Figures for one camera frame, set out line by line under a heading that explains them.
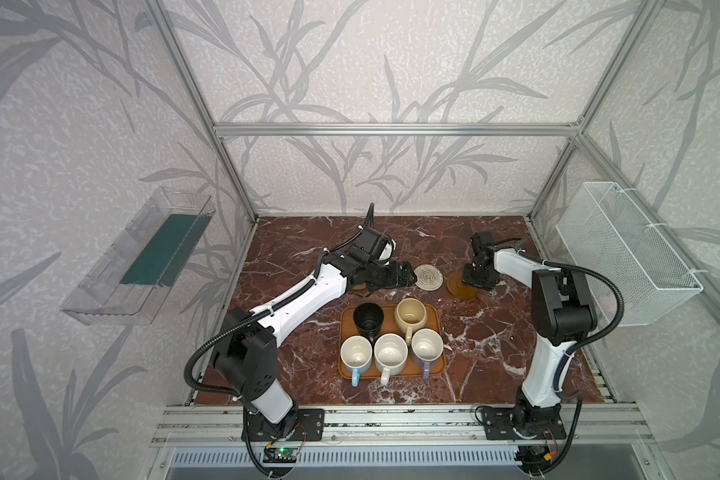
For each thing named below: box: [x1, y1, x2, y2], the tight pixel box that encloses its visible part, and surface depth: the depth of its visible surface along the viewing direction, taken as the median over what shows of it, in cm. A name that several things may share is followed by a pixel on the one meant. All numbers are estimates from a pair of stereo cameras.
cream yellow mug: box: [394, 298, 427, 346], surface depth 86 cm
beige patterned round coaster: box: [414, 264, 443, 291], surface depth 104 cm
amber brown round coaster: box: [447, 271, 478, 299], surface depth 101 cm
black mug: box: [353, 302, 384, 344], surface depth 86 cm
